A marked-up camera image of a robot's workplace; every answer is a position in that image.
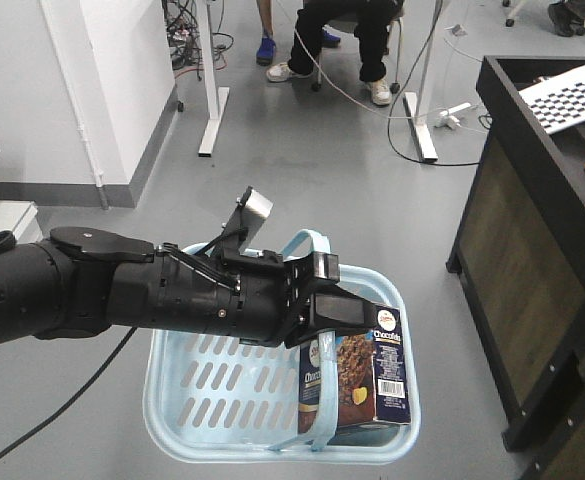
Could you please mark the wooden black-framed produce stand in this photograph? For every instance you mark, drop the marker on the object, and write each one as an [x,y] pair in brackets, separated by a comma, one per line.
[520,251]

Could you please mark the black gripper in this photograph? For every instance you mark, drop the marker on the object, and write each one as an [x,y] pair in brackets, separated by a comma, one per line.
[263,300]

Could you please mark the white desk leg right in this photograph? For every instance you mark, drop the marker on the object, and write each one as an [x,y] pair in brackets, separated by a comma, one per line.
[417,104]

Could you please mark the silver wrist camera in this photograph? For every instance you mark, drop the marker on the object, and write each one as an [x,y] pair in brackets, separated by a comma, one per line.
[254,209]

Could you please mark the white desk leg left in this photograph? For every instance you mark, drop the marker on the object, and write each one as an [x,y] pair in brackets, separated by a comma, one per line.
[216,96]

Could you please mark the seated person black trousers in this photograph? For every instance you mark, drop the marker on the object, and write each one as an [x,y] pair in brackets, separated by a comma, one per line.
[368,20]

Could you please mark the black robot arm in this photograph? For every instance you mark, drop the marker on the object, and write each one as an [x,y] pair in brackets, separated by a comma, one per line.
[80,281]

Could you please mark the dark blue Danisa cookie box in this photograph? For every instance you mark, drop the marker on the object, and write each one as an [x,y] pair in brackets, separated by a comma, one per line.
[372,379]

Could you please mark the light blue plastic basket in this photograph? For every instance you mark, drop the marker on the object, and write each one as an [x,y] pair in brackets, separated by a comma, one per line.
[210,399]

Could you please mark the white desk leg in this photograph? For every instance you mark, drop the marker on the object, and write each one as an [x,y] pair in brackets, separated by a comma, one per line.
[417,104]
[216,96]

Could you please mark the checkerboard calibration board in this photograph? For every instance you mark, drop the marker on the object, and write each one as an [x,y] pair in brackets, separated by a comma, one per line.
[558,103]

